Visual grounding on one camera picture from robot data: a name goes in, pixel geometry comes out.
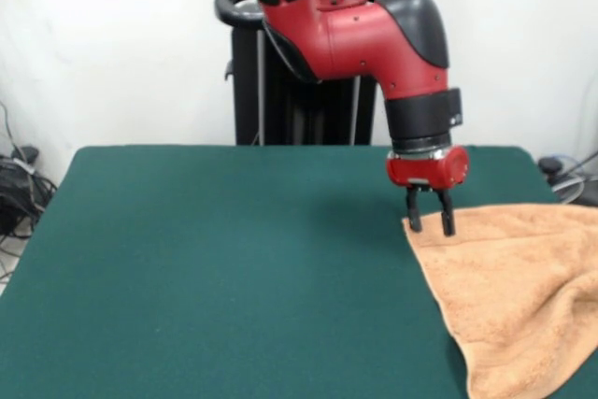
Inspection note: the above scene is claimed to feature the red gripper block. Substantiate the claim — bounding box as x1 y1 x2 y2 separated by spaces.
385 145 470 238

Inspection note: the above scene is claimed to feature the tan terry towel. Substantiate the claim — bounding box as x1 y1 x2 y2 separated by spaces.
402 204 598 399

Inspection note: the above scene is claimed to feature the dark green table cloth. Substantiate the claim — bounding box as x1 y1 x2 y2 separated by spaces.
0 145 562 399

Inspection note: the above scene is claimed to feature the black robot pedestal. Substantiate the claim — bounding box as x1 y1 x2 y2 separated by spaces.
214 0 398 147

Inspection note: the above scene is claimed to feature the black cable bundle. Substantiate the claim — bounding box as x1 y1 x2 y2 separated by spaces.
0 144 58 237

